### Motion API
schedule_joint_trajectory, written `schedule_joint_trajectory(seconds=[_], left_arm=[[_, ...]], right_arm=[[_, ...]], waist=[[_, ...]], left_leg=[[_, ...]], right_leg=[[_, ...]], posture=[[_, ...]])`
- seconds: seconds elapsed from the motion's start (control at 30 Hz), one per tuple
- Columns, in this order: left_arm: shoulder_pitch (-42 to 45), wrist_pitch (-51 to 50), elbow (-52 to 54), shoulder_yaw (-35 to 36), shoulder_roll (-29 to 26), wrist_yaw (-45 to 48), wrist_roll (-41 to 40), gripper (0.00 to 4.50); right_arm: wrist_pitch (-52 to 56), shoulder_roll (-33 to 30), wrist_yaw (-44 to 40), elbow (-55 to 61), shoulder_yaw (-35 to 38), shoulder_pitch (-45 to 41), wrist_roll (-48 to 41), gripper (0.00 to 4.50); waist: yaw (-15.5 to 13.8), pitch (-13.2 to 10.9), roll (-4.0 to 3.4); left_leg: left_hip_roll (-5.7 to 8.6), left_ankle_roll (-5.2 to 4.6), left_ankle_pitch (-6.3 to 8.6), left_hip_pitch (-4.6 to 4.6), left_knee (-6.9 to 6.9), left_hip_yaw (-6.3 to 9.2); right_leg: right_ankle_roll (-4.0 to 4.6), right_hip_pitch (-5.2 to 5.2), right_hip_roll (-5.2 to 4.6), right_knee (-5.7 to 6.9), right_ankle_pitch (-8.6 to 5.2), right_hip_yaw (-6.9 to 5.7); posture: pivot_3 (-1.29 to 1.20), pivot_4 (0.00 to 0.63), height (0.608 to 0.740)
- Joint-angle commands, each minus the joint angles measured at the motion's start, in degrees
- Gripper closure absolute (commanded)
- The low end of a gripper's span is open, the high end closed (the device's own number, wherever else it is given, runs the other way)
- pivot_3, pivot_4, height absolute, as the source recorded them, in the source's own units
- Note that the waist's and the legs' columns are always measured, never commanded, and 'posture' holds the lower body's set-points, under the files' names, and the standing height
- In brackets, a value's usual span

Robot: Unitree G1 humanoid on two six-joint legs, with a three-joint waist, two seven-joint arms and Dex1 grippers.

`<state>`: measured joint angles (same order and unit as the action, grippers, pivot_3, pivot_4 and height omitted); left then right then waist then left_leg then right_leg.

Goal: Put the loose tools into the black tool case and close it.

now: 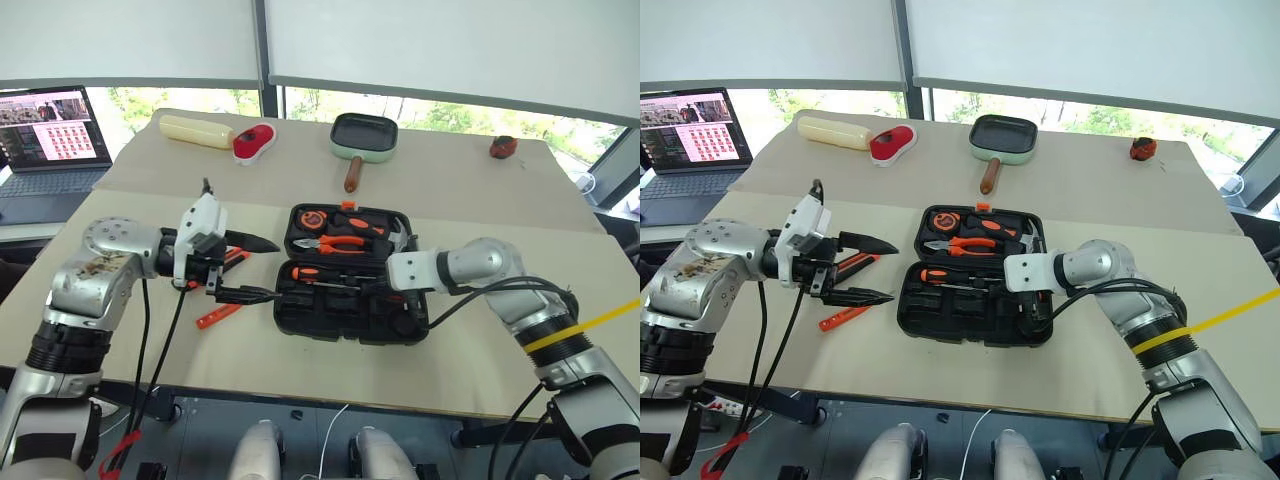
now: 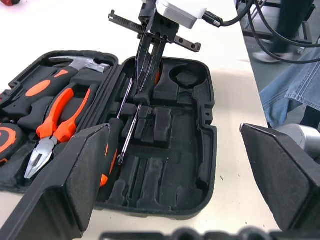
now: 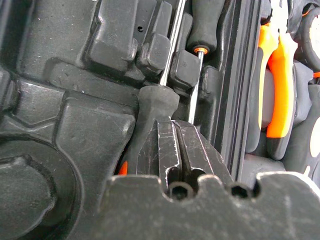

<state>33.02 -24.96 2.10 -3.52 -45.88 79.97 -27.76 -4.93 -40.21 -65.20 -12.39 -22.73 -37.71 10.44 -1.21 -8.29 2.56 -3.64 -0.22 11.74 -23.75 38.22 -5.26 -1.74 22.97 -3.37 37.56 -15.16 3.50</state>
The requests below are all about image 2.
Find silver robot torso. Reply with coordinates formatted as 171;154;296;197
276;123;320;161

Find person in dark trousers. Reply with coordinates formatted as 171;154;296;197
252;0;311;63

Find black metal furniture frame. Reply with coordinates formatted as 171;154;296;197
242;0;320;48

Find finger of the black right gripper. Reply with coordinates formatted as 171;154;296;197
138;41;166;92
135;37;154;90

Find person in blue jeans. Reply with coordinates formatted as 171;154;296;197
259;47;320;128

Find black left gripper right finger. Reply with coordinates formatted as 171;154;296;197
239;122;320;232

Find claw hammer orange black handle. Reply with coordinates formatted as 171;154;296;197
1;55;111;117

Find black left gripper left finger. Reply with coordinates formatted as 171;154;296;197
0;123;111;240

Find orange handled combination pliers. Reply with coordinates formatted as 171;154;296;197
24;83;92;180

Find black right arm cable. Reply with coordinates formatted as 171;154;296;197
202;0;258;28
246;0;320;65

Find orange black tape measure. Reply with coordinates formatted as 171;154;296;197
0;122;26;163

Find orange black handled screwdriver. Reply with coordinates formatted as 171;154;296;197
99;77;133;188
118;62;164;166

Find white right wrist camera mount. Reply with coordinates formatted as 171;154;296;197
154;0;208;30

